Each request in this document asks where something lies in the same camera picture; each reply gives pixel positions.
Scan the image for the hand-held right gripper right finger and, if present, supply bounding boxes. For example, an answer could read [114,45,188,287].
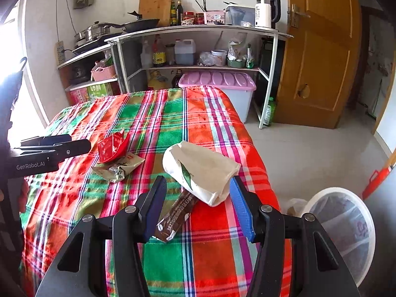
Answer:
[229,175,361,297]

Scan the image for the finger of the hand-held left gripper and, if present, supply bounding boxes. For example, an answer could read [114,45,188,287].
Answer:
[46,139,92,162]
[20,134,73,148]

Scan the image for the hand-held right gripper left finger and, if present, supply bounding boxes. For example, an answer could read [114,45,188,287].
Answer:
[34,175,168,297]

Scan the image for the red snack wrapper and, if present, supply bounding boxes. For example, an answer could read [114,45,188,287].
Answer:
[98,129,130,163]

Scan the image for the white paper bag green print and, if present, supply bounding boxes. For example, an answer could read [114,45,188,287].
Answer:
[162,141,242,207]

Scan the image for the white trash bin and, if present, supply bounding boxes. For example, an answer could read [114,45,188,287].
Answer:
[305,187,376,288]

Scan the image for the person's left hand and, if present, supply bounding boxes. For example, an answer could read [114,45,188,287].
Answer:
[17,179,30,214]

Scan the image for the brown snack wrapper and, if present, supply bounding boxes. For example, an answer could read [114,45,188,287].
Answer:
[155,189,198,243]

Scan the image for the pink cardboard box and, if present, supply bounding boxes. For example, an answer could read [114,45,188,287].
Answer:
[70,87,90,105]

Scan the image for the translucent plastic bag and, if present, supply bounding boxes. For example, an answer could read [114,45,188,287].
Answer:
[283,198,307,218]

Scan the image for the beige snack wrapper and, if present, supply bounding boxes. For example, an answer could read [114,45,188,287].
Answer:
[91,152,146,184]

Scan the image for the green cardboard box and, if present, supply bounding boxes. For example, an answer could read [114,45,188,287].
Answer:
[87,81,113,99]

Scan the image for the black kitchen appliance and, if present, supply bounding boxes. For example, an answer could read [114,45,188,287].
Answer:
[71,65,90,84]

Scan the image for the pink woven basket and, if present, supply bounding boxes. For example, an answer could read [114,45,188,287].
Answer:
[91,65,116,82]

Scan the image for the yellow power strip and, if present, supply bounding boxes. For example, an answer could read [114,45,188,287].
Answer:
[55,41,65,65]

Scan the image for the grey metal shelf rack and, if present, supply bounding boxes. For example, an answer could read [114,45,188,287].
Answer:
[57,42,121,106]

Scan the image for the plaid tablecloth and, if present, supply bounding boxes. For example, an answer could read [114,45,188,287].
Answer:
[20,87,293,297]

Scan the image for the black induction cooker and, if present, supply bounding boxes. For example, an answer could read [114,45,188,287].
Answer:
[72,35,121,54]

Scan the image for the green plastic bottle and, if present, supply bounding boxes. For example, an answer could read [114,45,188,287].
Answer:
[263,97,276,127]

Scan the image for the yellow cooking oil bottle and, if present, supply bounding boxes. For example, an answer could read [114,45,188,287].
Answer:
[148,70,169,91]

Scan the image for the steel steamer pot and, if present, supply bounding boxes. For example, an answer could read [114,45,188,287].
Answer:
[74,21,112,42]

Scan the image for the clear plastic bottle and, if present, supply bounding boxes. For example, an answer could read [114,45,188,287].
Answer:
[141,40,153,69]

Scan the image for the dark vinegar bottle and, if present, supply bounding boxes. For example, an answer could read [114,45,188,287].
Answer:
[171,69,184,89]

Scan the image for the soy sauce bottle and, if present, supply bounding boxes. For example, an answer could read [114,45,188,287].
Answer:
[152,35,167,68]

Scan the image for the storage box with pink lid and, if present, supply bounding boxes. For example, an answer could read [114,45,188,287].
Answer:
[178,71,257,124]

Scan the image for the red plastic item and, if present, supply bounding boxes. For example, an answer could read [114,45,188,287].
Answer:
[362,165,393,200]

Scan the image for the black wok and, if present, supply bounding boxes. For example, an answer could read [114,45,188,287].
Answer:
[121,11,160,33]

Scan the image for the white jerrycan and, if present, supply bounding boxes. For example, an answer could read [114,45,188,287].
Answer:
[174,39,196,66]

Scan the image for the green bowl with bags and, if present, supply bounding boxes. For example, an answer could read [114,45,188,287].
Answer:
[227,39,256,69]

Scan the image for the white plastic tub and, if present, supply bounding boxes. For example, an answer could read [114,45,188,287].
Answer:
[211,49,228,66]

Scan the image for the crumpled clear plastic bag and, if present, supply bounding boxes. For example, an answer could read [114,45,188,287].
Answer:
[198,51,215,66]

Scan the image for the white metal shelf rack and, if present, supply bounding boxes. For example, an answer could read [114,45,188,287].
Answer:
[105,25,294,130]

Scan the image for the wooden cutting board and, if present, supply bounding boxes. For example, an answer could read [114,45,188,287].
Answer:
[138,0,174,27]

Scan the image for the wooden door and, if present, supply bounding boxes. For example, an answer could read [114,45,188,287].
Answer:
[274,0,362,129]

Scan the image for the pink chopstick holder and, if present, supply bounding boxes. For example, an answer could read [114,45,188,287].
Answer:
[202,10,226,26]

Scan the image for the grey plastic container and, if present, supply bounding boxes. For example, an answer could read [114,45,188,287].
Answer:
[225,5,256,27]

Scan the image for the white electric kettle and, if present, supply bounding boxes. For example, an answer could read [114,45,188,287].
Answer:
[255,0,281,29]

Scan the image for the black power cable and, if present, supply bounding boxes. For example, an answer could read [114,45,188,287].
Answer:
[55,0,78,42]

